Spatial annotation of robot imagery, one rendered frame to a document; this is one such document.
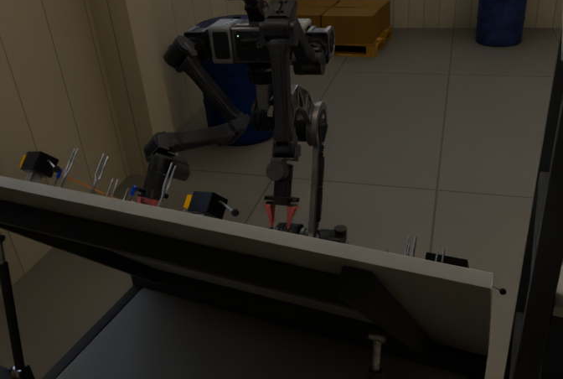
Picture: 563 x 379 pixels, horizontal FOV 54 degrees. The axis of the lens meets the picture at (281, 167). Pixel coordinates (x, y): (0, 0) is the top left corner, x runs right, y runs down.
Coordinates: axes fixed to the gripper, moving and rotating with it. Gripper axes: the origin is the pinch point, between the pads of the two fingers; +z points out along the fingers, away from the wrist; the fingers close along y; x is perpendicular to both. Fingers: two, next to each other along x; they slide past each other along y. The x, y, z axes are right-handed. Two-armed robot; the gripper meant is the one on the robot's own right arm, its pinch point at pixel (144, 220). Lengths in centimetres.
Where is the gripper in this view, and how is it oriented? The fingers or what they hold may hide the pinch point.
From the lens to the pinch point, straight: 171.5
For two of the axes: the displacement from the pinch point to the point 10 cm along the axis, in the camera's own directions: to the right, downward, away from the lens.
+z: -2.1, 9.7, -1.4
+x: -9.4, -1.6, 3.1
